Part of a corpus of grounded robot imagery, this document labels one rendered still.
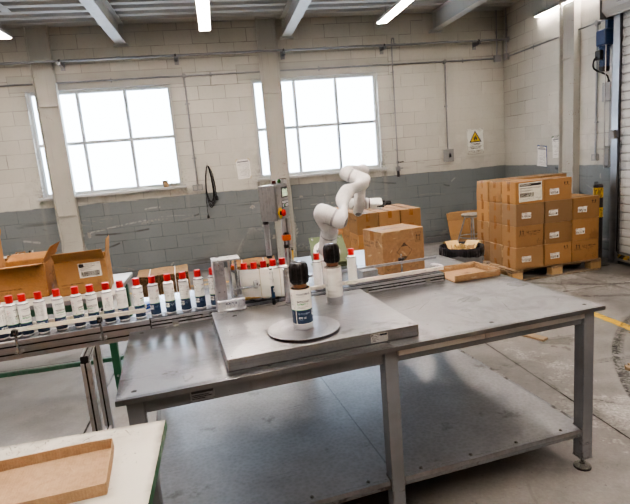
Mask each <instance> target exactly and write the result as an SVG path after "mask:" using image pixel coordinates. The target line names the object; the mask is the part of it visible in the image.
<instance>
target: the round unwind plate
mask: <svg viewBox="0 0 630 504"><path fill-rule="evenodd" d="M313 324H314V327H313V328H311V329H308V330H296V329H294V328H293V326H294V324H293V318H288V319H285V320H281V321H279V322H277V323H275V324H273V325H271V326H270V327H269V329H268V334H269V335H270V336H272V337H274V338H276V339H280V340H288V341H302V340H311V339H316V338H320V337H324V336H327V335H329V334H332V333H333V332H335V331H336V330H337V329H338V328H339V326H340V325H339V322H338V321H337V320H335V319H333V318H330V317H325V316H313Z"/></svg>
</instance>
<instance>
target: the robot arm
mask: <svg viewBox="0 0 630 504"><path fill-rule="evenodd" d="M339 175H340V177H341V179H343V180H344V181H347V182H349V183H350V184H345V185H343V186H342V187H341V188H340V190H339V191H338V193H337V195H336V204H337V206H338V208H339V209H337V208H334V207H332V206H329V205H326V204H319V205H317V206H316V207H315V209H314V219H315V221H316V223H317V225H318V226H319V228H320V229H321V233H320V241H319V243H317V244H316V245H315V246H314V250H313V253H319V258H320V260H321V261H322V259H323V246H324V245H325V244H327V243H337V238H338V229H342V228H344V227H345V226H346V225H347V223H348V208H349V209H353V213H354V215H355V216H357V217H359V216H361V215H362V214H363V211H364V209H368V208H371V209H382V207H384V206H386V205H391V200H390V201H386V200H383V199H381V198H369V199H368V198H365V190H366V189H367V188H368V187H369V185H370V182H371V178H370V176H369V168H368V166H367V165H366V164H360V165H347V166H344V167H343V168H341V170H340V173H339ZM353 195H354V198H352V197H353Z"/></svg>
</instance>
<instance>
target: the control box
mask: <svg viewBox="0 0 630 504"><path fill-rule="evenodd" d="M284 186H287V184H285V183H281V184H276V185H271V184H268V185H263V186H258V191H259V201H260V211H261V220H262V222H273V221H279V220H282V219H285V218H287V217H289V216H290V214H289V206H287V207H284V208H282V200H285V199H288V196H287V197H283V198H282V196H281V187H284ZM282 209H285V210H286V215H285V216H282V215H280V211H282Z"/></svg>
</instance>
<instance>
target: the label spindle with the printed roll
mask: <svg viewBox="0 0 630 504"><path fill-rule="evenodd" d="M289 279H290V283H291V284H292V285H293V286H292V287H290V296H291V307H292V317H293V324H294V326H293V328H294V329H296V330H308V329H311V328H313V327H314V324H313V310H312V299H311V288H310V286H309V285H307V283H308V281H309V273H308V265H307V263H306V262H305V261H293V262H291V263H290V264H289Z"/></svg>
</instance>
